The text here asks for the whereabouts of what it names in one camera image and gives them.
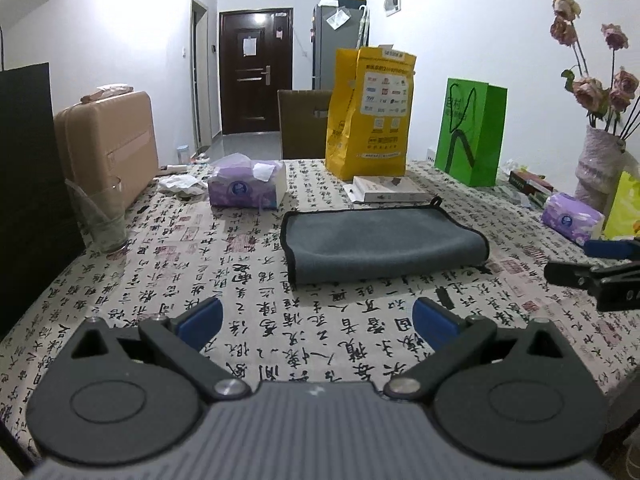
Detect pink wrapped bundle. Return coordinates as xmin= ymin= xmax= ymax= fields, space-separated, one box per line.
xmin=82 ymin=84 xmax=135 ymax=102

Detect crumpled white tissue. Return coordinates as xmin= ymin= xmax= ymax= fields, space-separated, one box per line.
xmin=157 ymin=173 xmax=209 ymax=197

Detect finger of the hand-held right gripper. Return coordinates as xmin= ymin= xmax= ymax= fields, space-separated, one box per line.
xmin=583 ymin=238 xmax=640 ymax=262
xmin=543 ymin=258 xmax=640 ymax=312

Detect white textured vase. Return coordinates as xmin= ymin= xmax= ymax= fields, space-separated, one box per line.
xmin=574 ymin=124 xmax=627 ymax=213

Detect purple tissue pack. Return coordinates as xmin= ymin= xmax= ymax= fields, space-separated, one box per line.
xmin=207 ymin=152 xmax=288 ymax=211
xmin=541 ymin=192 xmax=606 ymax=246

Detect green paper bag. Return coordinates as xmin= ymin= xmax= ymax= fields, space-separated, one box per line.
xmin=434 ymin=78 xmax=509 ymax=187

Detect dried pink roses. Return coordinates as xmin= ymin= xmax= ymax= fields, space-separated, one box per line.
xmin=550 ymin=0 xmax=640 ymax=141

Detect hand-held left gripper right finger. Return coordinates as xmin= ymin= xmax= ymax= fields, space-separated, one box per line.
xmin=382 ymin=297 xmax=573 ymax=403

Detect calligraphy printed tablecloth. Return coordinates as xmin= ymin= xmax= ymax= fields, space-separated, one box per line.
xmin=0 ymin=158 xmax=640 ymax=480

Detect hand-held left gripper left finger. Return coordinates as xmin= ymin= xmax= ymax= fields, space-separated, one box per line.
xmin=67 ymin=297 xmax=252 ymax=403

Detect clear drinking glass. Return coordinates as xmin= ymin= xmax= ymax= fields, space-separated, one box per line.
xmin=65 ymin=176 xmax=130 ymax=256

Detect black flat panel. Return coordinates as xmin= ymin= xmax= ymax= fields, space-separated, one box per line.
xmin=0 ymin=62 xmax=87 ymax=342

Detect grey refrigerator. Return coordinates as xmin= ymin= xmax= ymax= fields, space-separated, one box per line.
xmin=312 ymin=2 xmax=370 ymax=92

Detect brown cardboard box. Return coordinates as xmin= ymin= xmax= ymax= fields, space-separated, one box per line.
xmin=277 ymin=89 xmax=334 ymax=161

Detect yellow paper bag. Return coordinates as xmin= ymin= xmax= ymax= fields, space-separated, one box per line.
xmin=325 ymin=46 xmax=418 ymax=181

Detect grey towel with black trim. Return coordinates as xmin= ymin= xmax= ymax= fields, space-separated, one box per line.
xmin=280 ymin=198 xmax=490 ymax=286

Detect dark brown entrance door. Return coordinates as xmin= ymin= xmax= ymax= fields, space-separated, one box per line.
xmin=219 ymin=8 xmax=294 ymax=136

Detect dark red small box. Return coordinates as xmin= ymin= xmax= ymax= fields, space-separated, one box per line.
xmin=508 ymin=170 xmax=555 ymax=196

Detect beige suitcase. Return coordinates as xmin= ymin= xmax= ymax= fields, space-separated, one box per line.
xmin=53 ymin=91 xmax=160 ymax=211

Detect yellow-green plastic bag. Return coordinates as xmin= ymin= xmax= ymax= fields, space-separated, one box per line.
xmin=602 ymin=171 xmax=640 ymax=241

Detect flat white box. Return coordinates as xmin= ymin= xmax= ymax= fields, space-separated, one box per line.
xmin=344 ymin=175 xmax=432 ymax=205

